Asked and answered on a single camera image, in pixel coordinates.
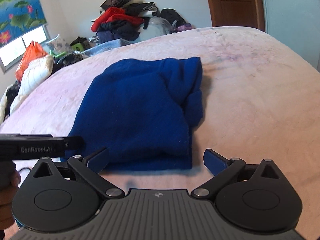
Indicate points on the pale blue wardrobe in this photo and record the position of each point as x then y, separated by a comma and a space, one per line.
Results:
295, 23

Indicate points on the purple plastic bag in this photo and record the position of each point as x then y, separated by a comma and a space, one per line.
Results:
184, 27

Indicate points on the lotus flower painting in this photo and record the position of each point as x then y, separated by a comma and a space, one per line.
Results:
19, 17

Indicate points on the brown wooden door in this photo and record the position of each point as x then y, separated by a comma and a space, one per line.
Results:
244, 13

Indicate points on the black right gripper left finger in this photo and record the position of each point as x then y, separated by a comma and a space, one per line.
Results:
60, 196

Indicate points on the dark clothes pile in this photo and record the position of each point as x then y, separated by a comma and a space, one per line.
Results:
124, 29

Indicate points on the left hand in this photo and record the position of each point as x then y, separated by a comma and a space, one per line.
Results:
7, 195

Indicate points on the red garment on pile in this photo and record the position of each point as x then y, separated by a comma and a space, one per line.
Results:
115, 14

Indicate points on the white quilt bundle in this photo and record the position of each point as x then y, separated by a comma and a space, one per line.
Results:
38, 71

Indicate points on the orange plastic bag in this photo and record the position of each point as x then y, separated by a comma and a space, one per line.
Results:
32, 52

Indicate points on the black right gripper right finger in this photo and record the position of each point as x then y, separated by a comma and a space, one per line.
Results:
252, 197

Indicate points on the light blue blanket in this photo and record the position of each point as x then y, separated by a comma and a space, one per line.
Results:
105, 47

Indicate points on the blue knit sweater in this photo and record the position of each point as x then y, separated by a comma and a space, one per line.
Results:
140, 115

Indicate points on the black bag on pile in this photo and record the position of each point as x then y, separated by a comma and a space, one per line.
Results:
172, 17

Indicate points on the green black bag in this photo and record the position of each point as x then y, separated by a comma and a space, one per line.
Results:
80, 44

